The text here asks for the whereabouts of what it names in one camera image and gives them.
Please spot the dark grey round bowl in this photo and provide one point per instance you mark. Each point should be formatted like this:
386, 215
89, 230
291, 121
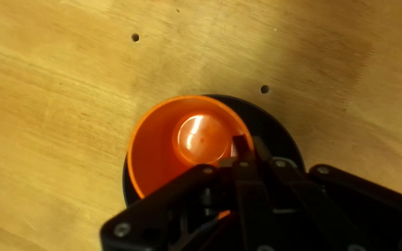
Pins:
262, 124

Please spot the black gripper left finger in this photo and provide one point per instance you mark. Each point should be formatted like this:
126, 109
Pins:
244, 151

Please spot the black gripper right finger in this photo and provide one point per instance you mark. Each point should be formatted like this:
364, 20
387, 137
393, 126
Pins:
262, 151

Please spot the orange plastic cup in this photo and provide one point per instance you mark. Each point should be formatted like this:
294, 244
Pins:
179, 134

